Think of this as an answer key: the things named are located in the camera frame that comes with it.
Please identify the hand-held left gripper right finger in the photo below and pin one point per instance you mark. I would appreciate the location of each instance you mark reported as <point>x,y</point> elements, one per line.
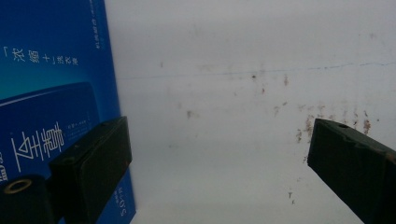
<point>358,161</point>

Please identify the blue cardboard box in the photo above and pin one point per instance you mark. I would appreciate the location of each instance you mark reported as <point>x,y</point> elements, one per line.
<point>46,46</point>

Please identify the white paper sheet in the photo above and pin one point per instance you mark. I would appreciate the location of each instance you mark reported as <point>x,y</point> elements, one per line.
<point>233,46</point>

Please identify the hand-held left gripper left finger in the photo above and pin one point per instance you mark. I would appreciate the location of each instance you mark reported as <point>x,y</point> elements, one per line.
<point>93,161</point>

